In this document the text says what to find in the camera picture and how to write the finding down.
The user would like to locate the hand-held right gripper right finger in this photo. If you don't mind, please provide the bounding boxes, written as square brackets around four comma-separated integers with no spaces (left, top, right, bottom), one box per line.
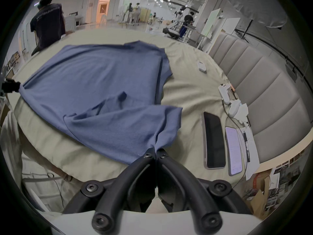
[156,148,252,233]

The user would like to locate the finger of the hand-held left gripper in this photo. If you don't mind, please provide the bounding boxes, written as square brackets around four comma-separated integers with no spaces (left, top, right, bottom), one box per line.
[1,80,22,94]

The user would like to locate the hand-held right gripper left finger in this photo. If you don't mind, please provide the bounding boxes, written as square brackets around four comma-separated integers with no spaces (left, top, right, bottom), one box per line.
[62,148,157,235]

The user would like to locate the blue shirt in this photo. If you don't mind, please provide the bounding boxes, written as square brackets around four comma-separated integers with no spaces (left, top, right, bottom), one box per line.
[18,40,183,165]

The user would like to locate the black phone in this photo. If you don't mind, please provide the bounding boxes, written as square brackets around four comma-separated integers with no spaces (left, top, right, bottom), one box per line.
[202,111,226,170]

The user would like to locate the person's body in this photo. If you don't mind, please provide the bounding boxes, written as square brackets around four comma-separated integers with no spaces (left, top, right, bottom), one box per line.
[0,109,89,213]

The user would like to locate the phone with lit screen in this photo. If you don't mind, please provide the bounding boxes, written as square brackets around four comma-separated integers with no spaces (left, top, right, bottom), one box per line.
[225,126,243,176]

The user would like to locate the brown cartons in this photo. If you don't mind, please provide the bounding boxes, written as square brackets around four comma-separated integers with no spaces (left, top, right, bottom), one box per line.
[243,174,280,216]

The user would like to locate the white paper sheet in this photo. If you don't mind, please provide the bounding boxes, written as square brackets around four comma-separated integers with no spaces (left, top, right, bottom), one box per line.
[238,127,260,180]

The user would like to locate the black pen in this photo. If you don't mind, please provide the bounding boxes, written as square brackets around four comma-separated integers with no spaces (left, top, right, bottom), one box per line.
[243,131,251,163]

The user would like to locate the crumpled white paper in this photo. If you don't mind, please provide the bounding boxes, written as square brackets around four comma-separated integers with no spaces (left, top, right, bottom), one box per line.
[234,103,250,126]

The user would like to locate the white hand controller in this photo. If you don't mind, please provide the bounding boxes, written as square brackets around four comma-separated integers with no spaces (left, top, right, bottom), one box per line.
[218,83,233,105]
[228,99,242,118]

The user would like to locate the bed with beige sheet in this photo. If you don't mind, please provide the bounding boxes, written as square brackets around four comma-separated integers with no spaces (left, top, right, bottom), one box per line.
[7,28,260,213]

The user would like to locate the grey padded headboard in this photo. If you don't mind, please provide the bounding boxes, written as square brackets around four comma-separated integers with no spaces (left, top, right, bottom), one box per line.
[209,31,313,163]

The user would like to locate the group of people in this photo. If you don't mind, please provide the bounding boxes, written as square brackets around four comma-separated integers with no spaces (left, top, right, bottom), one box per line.
[126,2,142,24]

